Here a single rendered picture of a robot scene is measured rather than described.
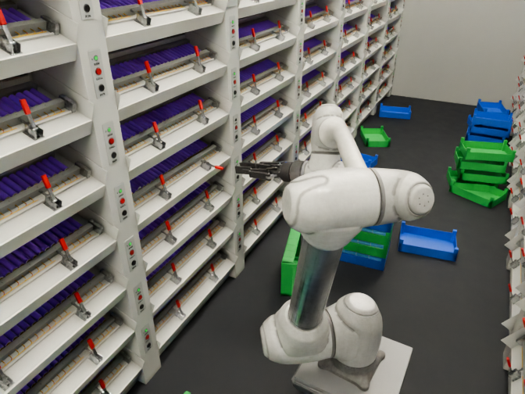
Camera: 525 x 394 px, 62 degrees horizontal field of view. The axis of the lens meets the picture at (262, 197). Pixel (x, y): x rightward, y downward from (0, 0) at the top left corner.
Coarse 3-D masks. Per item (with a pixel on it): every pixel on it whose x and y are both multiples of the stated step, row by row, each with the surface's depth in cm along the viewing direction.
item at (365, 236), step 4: (392, 224) 228; (392, 228) 233; (360, 232) 223; (364, 232) 222; (368, 232) 222; (356, 236) 225; (360, 236) 224; (364, 236) 223; (368, 236) 222; (372, 236) 221; (376, 236) 221; (380, 236) 219; (384, 236) 219; (388, 236) 218; (364, 240) 224; (368, 240) 223; (372, 240) 222; (376, 240) 222; (380, 240) 221; (384, 240) 220; (388, 240) 219; (380, 244) 222; (384, 244) 221
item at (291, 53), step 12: (300, 0) 218; (276, 12) 224; (288, 12) 221; (300, 36) 228; (288, 48) 230; (288, 60) 233; (300, 72) 240; (288, 84) 239; (300, 84) 244; (288, 96) 242; (300, 96) 248; (300, 108) 252; (288, 120) 249; (288, 156) 259
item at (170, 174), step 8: (200, 152) 180; (208, 152) 184; (192, 160) 174; (176, 168) 167; (184, 168) 171; (168, 176) 162; (176, 176) 166; (152, 184) 156; (160, 184) 160; (136, 192) 150; (144, 192) 152; (136, 200) 150
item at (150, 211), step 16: (208, 144) 191; (224, 144) 188; (208, 160) 182; (224, 160) 186; (192, 176) 171; (208, 176) 178; (176, 192) 161; (144, 208) 149; (160, 208) 152; (144, 224) 147
